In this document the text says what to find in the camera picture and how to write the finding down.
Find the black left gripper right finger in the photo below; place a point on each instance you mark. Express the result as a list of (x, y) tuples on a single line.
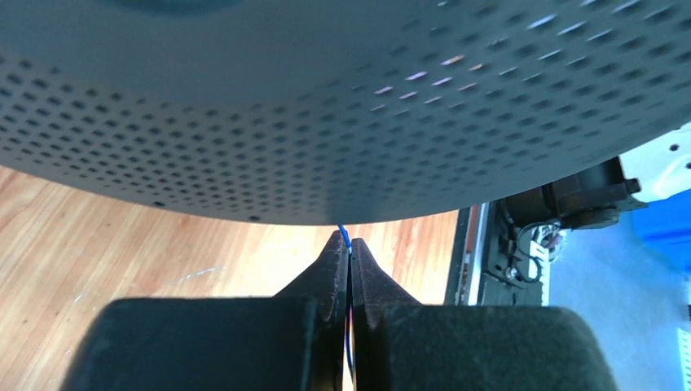
[(401, 344)]

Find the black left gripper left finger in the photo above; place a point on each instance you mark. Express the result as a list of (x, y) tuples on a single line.
[(293, 340)]

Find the dark grey filament spool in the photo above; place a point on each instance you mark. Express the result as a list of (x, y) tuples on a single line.
[(327, 112)]

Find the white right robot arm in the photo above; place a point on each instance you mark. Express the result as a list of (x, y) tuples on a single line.
[(595, 197)]

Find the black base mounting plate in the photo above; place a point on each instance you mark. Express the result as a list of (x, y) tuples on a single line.
[(496, 263)]

